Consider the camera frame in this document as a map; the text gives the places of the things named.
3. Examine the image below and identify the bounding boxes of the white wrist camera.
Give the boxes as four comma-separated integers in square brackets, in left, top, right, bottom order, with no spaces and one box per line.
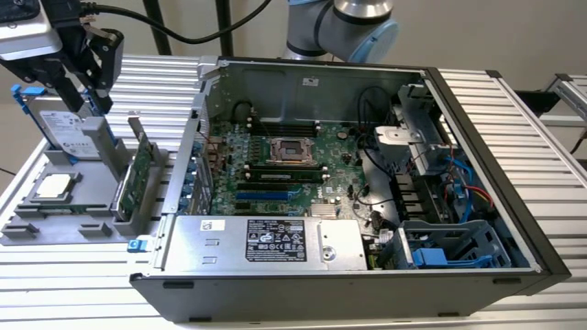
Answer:
[0,0,63,62]

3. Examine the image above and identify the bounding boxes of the blue expansion slot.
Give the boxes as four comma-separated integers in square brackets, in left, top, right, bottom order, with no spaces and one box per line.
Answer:
[235,190,295,202]

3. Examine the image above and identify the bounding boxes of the black stand pole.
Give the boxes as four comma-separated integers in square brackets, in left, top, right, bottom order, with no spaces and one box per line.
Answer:
[215,0,235,58]
[142,0,174,56]

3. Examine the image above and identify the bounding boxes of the grey metal drive cage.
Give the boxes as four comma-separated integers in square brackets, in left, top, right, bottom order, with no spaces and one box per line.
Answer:
[374,83,459,176]

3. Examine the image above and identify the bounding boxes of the red wire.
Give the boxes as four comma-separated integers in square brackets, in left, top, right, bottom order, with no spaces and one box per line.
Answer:
[466,185,495,207]

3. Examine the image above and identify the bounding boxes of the empty blue disk carrier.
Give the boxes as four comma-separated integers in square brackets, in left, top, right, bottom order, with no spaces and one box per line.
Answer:
[411,247,511,270]

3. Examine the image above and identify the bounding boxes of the Nvidia Quadro graphics card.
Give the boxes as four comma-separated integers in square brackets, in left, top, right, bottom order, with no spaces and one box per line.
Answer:
[111,109,160,221]

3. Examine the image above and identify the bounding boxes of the installed RAM stick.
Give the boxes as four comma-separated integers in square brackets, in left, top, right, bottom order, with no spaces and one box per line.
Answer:
[256,173,322,182]

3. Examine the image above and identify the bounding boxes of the silver CPU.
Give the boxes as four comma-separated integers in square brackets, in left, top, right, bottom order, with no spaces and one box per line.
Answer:
[35,174,75,200]

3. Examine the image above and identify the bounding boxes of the CPU socket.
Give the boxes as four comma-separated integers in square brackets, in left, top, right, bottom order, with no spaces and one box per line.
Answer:
[267,137,318,162]

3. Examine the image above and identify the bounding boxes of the hard disk in blue carrier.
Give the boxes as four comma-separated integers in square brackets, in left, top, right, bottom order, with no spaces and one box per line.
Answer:
[10,83,111,166]

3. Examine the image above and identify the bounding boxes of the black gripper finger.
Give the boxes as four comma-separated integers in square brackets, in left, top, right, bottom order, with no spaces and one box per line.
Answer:
[0,56,87,111]
[87,29,126,115]

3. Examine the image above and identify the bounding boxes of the black expansion slot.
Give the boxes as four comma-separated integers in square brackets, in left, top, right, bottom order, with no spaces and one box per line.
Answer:
[236,181,299,192]

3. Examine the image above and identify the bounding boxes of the silver power supply unit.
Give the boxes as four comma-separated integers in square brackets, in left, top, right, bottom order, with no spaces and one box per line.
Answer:
[163,214,371,272]

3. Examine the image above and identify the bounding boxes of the thick black camera cable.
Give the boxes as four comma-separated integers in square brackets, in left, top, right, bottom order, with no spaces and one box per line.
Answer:
[80,0,272,45]

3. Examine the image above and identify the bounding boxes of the grey parts rack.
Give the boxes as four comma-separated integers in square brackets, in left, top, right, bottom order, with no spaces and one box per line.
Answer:
[0,116,178,247]

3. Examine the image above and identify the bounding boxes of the silver chipset heatsink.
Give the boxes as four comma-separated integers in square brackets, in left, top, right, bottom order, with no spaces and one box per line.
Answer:
[310,203,342,219]

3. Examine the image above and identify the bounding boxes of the short black cable loop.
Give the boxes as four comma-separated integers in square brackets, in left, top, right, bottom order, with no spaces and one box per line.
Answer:
[232,100,256,121]

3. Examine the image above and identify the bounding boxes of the open grey PC case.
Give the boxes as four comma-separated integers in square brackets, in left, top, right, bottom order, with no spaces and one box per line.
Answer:
[130,54,573,324]

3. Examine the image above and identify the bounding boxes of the grey disk bay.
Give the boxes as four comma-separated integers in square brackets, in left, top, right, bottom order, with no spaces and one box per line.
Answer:
[380,219,513,271]

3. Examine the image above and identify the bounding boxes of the green Dell motherboard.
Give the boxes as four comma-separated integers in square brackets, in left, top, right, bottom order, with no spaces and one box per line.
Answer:
[208,122,394,221]

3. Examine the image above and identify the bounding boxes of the long black wire loop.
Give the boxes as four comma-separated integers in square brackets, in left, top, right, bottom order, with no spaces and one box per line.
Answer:
[356,85,395,131]

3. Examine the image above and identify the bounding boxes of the blue SATA wire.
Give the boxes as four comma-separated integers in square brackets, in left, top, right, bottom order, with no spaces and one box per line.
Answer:
[442,154,480,224]

